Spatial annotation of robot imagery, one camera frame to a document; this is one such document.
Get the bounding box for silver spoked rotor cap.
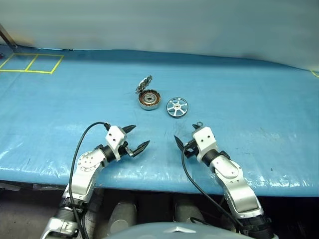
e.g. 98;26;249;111
166;96;190;120

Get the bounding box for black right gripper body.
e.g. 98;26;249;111
183;139;199;159

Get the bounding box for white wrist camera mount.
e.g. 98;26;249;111
104;125;127;162
191;126;220;162

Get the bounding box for yellow tape grid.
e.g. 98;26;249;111
0;53;64;75

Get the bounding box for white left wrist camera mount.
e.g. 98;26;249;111
104;125;127;162

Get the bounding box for grey rounded robot leg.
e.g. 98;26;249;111
174;201;205;225
108;202;137;234

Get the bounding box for small silver toothed part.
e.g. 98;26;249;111
135;75;153;95

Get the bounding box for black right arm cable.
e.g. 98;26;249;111
181;146;245;235

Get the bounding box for blue plastic table cover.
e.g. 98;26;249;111
0;44;319;197

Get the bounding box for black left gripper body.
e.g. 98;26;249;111
117;140;133;161

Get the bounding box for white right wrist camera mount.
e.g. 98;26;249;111
191;126;220;162

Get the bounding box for silver motor stator copper windings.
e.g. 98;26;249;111
138;89;162;111

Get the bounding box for grey robot torso with emblem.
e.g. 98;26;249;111
104;222;245;239

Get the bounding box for metal frame post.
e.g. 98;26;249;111
0;23;18;49

